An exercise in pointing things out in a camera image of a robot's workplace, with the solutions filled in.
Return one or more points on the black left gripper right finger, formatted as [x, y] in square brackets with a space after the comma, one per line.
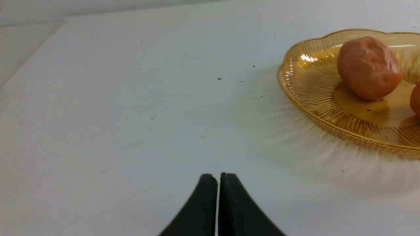
[239, 215]

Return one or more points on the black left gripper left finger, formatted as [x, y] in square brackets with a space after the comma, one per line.
[197, 217]

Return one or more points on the large orange-brown potato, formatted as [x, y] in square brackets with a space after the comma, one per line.
[369, 68]

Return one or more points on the small orange-brown potato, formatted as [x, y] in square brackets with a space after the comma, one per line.
[415, 100]

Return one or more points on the amber ribbed plastic dish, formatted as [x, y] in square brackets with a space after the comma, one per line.
[310, 79]

